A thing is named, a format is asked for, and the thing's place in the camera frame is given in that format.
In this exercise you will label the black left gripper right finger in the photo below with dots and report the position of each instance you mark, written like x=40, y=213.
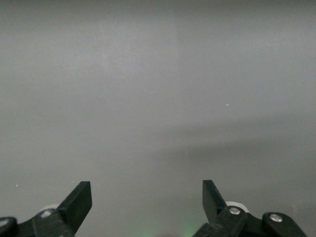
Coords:
x=222, y=217

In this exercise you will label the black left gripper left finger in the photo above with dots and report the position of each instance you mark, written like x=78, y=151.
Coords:
x=71, y=209

